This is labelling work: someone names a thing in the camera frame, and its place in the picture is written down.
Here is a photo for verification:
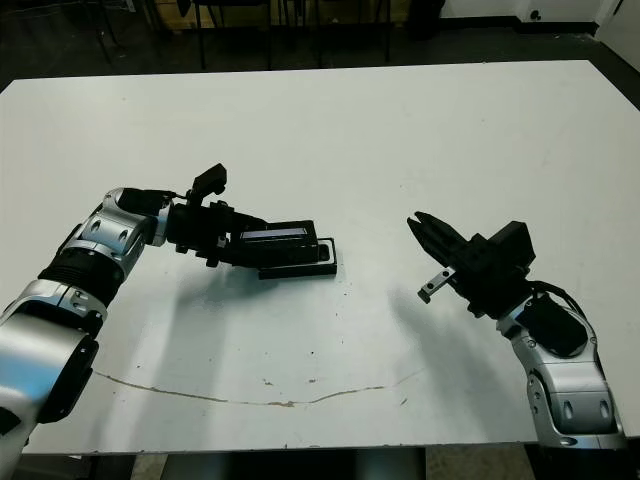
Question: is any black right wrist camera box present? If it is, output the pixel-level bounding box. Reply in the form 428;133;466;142
492;219;538;275

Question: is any black printed box lid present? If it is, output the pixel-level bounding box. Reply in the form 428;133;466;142
238;219;318;270

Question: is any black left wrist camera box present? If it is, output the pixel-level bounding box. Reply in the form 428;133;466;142
191;162;230;207

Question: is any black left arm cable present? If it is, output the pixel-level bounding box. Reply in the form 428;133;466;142
144;188;194;205

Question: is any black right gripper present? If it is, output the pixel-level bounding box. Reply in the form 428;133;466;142
405;210;533;320

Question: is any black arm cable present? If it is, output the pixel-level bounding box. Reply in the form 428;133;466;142
529;281;587;321
144;188;194;205

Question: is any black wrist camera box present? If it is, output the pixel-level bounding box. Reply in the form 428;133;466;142
492;219;538;275
191;162;230;207

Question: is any black box base white insert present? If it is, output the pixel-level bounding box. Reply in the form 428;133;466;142
257;236;339;281

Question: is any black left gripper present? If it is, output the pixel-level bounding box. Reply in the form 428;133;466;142
166;199;272;271

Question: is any wooden plywood crate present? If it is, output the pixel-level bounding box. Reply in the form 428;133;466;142
154;0;201;31

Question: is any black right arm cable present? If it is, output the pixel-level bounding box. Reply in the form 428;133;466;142
529;281;587;321

